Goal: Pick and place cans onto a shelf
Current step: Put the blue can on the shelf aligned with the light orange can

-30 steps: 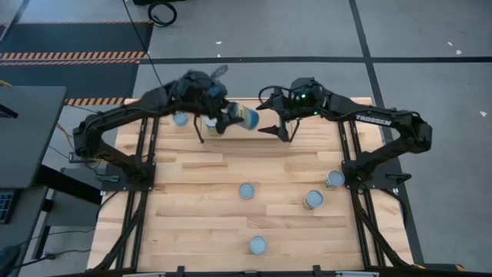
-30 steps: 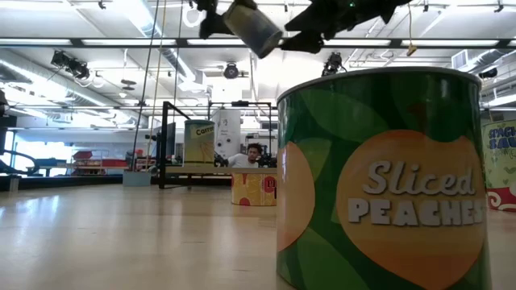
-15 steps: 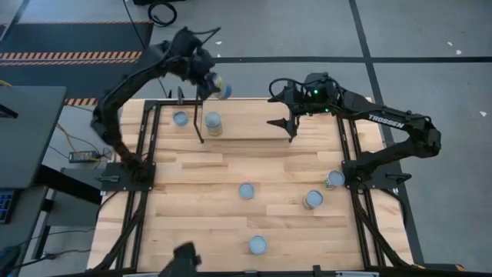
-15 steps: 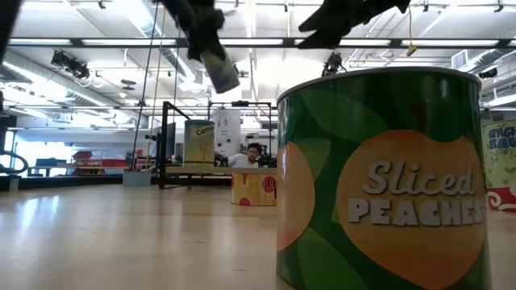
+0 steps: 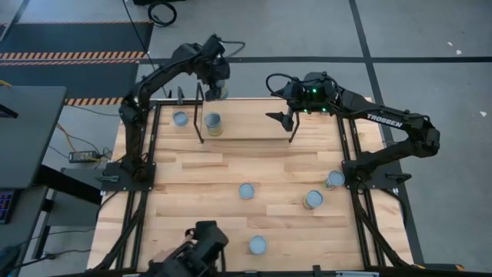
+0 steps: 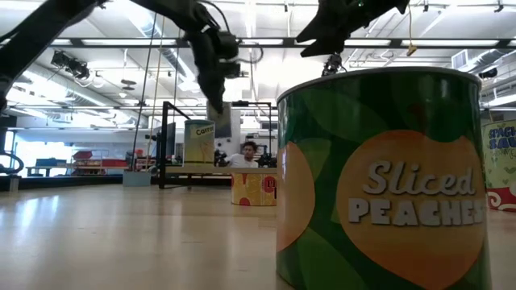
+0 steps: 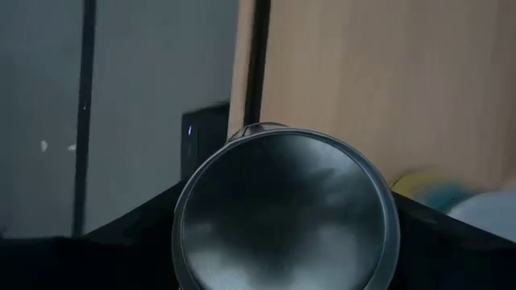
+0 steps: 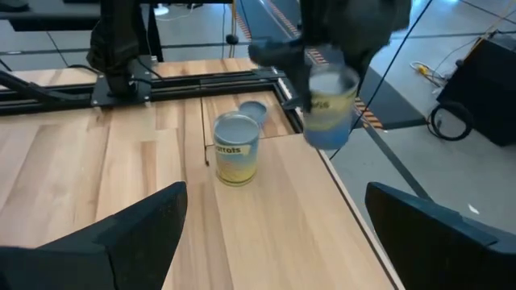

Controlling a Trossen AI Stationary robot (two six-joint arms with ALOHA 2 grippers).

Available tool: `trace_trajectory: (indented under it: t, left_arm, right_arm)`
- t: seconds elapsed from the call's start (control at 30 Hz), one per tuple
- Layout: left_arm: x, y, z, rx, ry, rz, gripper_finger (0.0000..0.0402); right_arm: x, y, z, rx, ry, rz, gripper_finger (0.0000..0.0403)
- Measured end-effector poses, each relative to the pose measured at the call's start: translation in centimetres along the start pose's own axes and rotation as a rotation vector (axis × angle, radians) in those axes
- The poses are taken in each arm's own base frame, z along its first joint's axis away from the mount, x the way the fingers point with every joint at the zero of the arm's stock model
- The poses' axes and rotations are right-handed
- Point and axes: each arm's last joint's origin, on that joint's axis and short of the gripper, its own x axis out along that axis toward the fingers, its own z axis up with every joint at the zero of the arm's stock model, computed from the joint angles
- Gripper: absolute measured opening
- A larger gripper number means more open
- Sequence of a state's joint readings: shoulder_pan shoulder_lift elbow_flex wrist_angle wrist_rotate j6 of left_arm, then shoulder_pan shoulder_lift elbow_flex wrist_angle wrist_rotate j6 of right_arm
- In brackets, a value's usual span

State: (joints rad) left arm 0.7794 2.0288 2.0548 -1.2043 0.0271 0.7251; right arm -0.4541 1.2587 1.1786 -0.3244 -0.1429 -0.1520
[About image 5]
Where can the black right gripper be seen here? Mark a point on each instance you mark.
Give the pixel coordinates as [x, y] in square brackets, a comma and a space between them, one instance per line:
[303, 96]

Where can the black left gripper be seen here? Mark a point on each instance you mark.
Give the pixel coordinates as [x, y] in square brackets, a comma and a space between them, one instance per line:
[215, 65]

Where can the pale grey tin can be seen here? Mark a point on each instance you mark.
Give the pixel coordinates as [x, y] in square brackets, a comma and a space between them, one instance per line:
[223, 91]

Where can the yellow-sided tin can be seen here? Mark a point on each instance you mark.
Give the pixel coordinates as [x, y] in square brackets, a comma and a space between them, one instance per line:
[213, 123]

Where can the pale blue mixed fruit can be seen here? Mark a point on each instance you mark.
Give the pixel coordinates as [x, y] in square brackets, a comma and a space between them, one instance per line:
[334, 179]

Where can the green spaghetti sauce can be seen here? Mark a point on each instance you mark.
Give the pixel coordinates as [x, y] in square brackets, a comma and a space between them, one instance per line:
[313, 199]

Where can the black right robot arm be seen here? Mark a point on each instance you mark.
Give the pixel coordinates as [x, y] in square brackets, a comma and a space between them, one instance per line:
[384, 121]

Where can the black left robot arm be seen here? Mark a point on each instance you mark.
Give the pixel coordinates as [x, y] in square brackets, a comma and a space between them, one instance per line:
[153, 81]

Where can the wooden shelf with black legs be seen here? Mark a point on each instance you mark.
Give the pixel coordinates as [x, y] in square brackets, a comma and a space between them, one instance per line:
[250, 119]

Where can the grey table clamp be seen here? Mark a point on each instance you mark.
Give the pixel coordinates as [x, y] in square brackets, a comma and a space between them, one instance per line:
[180, 96]

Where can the black hazard-striped floor mat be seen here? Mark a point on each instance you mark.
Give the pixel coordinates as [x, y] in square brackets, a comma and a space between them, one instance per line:
[77, 38]

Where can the grey desk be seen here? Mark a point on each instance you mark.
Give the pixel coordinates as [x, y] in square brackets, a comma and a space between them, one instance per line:
[30, 134]

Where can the backlit keyboard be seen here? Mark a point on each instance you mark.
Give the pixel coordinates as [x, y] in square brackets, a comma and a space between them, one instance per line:
[4, 207]

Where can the black aluminium rig frame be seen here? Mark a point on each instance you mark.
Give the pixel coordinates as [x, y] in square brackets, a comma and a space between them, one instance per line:
[155, 127]

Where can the black base plate clamp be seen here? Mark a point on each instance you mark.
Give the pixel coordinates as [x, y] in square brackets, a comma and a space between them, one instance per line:
[109, 178]
[397, 177]

